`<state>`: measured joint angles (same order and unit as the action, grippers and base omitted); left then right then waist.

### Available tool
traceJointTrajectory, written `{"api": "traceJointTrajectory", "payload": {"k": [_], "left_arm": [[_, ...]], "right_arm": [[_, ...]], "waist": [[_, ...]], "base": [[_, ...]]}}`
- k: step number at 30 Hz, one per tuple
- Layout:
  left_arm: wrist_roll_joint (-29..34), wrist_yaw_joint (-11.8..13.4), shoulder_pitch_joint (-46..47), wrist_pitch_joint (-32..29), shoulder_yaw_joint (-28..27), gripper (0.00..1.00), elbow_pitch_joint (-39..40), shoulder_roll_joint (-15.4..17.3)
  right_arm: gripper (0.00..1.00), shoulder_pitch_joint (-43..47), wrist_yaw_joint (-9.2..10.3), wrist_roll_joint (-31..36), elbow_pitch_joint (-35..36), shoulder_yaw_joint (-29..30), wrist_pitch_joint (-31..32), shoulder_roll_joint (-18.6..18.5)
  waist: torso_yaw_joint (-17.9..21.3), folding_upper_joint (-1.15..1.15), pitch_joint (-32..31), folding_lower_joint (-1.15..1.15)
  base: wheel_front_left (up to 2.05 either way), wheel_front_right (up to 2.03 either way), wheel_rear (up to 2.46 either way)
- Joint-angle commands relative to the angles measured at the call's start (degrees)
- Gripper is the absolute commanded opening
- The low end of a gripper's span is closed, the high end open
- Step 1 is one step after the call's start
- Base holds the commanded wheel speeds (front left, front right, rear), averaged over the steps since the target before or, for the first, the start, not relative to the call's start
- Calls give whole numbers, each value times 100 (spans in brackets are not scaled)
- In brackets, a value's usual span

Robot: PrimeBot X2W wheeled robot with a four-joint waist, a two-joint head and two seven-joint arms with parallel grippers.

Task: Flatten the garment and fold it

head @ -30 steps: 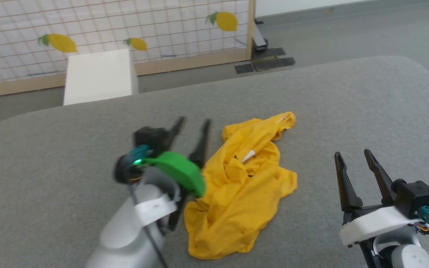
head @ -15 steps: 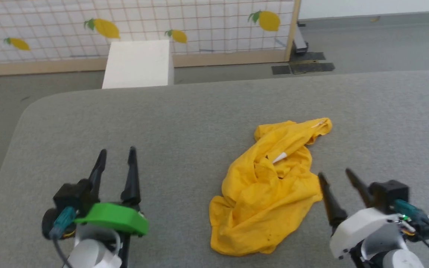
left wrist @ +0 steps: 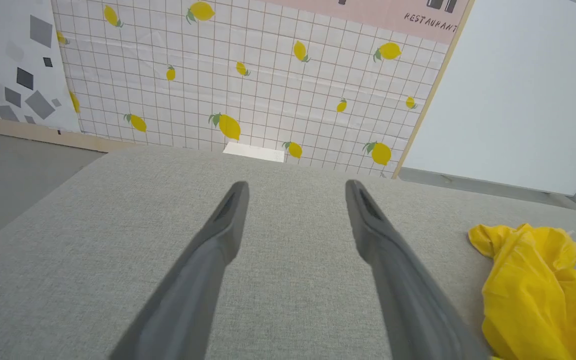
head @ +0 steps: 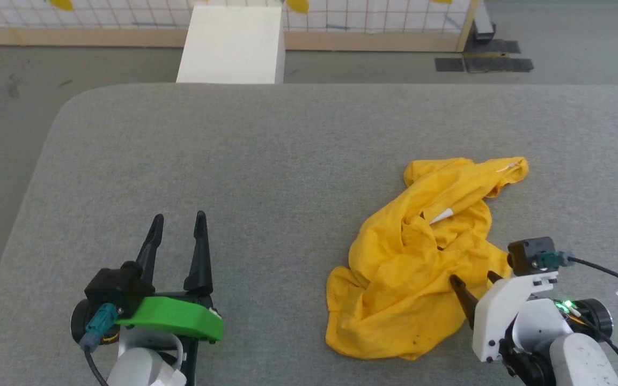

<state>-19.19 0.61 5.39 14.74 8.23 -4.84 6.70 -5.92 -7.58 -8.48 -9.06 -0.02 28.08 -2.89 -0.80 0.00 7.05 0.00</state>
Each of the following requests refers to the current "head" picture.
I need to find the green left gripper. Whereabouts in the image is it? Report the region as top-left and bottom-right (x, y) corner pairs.
(115, 211), (225, 344)

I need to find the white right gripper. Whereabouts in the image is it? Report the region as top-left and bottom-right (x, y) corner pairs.
(450, 271), (559, 363)

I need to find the yellow printed t-shirt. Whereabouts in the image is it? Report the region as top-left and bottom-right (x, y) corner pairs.
(325, 157), (529, 361)

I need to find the white rectangular box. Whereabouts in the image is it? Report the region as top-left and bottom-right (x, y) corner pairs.
(176, 4), (286, 85)

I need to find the black floor mat patch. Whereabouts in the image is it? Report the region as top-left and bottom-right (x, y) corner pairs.
(465, 57), (534, 73)

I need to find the grey post with black foot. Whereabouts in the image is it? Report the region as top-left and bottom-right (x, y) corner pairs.
(472, 0), (497, 43)

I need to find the wood framed wire grid fence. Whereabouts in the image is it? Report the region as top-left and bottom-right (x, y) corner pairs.
(0, 0), (481, 53)

